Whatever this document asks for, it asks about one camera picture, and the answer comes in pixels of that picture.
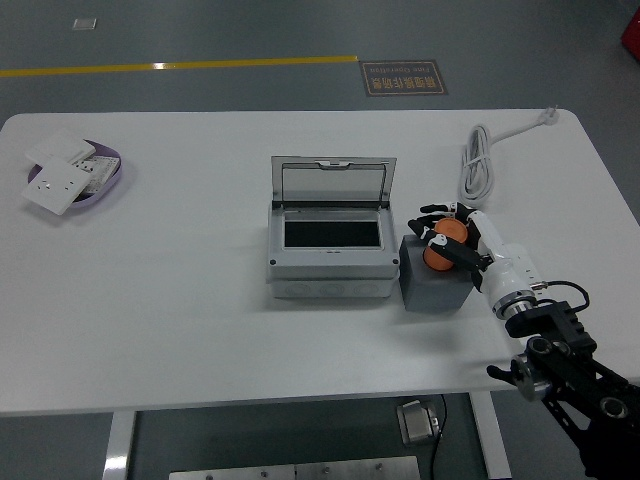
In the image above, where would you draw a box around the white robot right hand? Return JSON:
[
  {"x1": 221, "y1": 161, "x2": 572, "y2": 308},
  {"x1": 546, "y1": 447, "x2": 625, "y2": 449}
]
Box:
[{"x1": 407, "y1": 201, "x2": 541, "y2": 307}]

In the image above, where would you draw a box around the orange cylinder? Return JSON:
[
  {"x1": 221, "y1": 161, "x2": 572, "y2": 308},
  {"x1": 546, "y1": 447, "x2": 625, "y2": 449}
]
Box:
[{"x1": 422, "y1": 218, "x2": 471, "y2": 272}]

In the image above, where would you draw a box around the grey box with clear lid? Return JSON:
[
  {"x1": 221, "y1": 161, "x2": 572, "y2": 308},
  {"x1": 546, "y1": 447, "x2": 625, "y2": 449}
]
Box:
[{"x1": 265, "y1": 155, "x2": 401, "y2": 301}]

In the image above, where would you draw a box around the grey cube with round hole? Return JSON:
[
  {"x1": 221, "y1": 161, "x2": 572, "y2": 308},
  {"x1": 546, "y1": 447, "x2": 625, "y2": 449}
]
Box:
[{"x1": 399, "y1": 234, "x2": 476, "y2": 314}]

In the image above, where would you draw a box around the silver foot pedal box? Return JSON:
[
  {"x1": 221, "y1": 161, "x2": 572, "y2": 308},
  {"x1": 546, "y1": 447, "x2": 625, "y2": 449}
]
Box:
[{"x1": 396, "y1": 398, "x2": 444, "y2": 445}]

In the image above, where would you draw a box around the white table leg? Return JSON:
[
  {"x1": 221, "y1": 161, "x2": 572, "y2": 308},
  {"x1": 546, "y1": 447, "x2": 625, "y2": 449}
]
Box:
[
  {"x1": 102, "y1": 410, "x2": 137, "y2": 480},
  {"x1": 469, "y1": 392, "x2": 514, "y2": 480}
]

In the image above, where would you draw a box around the brown floor sign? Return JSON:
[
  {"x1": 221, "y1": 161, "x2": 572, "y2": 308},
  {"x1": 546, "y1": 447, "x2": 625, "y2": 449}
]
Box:
[{"x1": 359, "y1": 59, "x2": 450, "y2": 97}]

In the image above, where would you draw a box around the red bin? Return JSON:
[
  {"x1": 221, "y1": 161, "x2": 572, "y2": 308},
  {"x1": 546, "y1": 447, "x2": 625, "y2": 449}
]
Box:
[{"x1": 619, "y1": 9, "x2": 640, "y2": 61}]

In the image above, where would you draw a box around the yellow floor tape line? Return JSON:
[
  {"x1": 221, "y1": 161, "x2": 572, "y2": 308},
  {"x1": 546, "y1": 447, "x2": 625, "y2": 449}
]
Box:
[{"x1": 0, "y1": 53, "x2": 360, "y2": 79}]

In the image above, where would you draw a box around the purple tray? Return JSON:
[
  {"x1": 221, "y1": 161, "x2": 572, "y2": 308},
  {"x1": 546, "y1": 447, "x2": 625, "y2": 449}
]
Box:
[{"x1": 27, "y1": 139, "x2": 125, "y2": 214}]

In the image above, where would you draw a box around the white multi-hole socket panel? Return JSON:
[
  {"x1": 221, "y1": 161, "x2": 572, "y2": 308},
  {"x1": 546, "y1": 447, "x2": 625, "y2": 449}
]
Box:
[{"x1": 69, "y1": 154, "x2": 121, "y2": 196}]

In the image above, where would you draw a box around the white power cord with plug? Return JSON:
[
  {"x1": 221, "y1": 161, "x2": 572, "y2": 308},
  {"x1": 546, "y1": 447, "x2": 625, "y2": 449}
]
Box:
[{"x1": 459, "y1": 104, "x2": 561, "y2": 211}]

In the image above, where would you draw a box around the black pedal cable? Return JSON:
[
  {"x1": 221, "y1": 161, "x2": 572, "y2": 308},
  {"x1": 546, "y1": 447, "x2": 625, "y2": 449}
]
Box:
[{"x1": 428, "y1": 394, "x2": 450, "y2": 480}]

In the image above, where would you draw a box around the steel base plate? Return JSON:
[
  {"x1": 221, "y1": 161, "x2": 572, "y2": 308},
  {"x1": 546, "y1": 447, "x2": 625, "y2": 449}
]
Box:
[
  {"x1": 168, "y1": 462, "x2": 297, "y2": 480},
  {"x1": 293, "y1": 455, "x2": 421, "y2": 480}
]

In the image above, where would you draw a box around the white five-hole wall socket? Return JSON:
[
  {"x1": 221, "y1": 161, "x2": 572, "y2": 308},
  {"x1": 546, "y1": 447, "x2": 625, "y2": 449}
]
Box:
[{"x1": 20, "y1": 156, "x2": 94, "y2": 217}]

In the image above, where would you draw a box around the white blank switch panel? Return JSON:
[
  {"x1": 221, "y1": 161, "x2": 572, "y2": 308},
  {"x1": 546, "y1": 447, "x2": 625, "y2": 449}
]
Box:
[{"x1": 24, "y1": 127, "x2": 97, "y2": 165}]

